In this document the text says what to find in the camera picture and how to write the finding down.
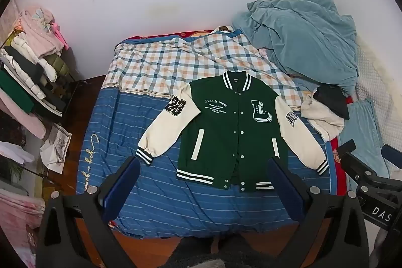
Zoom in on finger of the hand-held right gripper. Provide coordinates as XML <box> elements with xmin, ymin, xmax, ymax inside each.
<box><xmin>338</xmin><ymin>139</ymin><xmax>358</xmax><ymax>156</ymax></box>
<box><xmin>342</xmin><ymin>152</ymin><xmax>388</xmax><ymax>193</ymax></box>

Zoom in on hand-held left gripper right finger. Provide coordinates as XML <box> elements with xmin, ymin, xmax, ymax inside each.
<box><xmin>267</xmin><ymin>156</ymin><xmax>369</xmax><ymax>268</ymax></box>

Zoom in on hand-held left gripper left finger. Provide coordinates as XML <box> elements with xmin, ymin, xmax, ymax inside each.
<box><xmin>35</xmin><ymin>156</ymin><xmax>142</xmax><ymax>268</ymax></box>

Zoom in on green varsity jacket cream sleeves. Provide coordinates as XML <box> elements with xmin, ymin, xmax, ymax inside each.
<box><xmin>136</xmin><ymin>71</ymin><xmax>330</xmax><ymax>193</ymax></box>

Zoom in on row of hanging clothes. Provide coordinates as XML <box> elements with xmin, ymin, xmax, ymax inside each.
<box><xmin>0</xmin><ymin>7</ymin><xmax>76</xmax><ymax>140</ymax></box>

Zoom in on blue striped plaid bed sheet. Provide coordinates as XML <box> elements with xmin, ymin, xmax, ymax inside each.
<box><xmin>75</xmin><ymin>29</ymin><xmax>330</xmax><ymax>239</ymax></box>

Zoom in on cream fleece garment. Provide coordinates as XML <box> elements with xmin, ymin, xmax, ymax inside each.
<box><xmin>301</xmin><ymin>92</ymin><xmax>345</xmax><ymax>141</ymax></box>

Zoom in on black garment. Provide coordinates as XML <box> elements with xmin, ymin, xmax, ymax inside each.
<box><xmin>312</xmin><ymin>84</ymin><xmax>350</xmax><ymax>120</ymax></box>

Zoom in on white quilted blanket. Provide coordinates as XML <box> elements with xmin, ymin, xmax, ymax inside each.
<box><xmin>355</xmin><ymin>32</ymin><xmax>402</xmax><ymax>155</ymax></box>

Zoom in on white embroidered cloth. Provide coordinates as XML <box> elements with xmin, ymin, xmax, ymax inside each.
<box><xmin>40</xmin><ymin>124</ymin><xmax>73</xmax><ymax>174</ymax></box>

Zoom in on pink printed blanket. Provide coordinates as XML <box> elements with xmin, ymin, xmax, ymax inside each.
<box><xmin>0</xmin><ymin>189</ymin><xmax>46</xmax><ymax>265</ymax></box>

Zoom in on blue-grey quilt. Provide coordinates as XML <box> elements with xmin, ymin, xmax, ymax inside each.
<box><xmin>232</xmin><ymin>0</ymin><xmax>359</xmax><ymax>96</ymax></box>

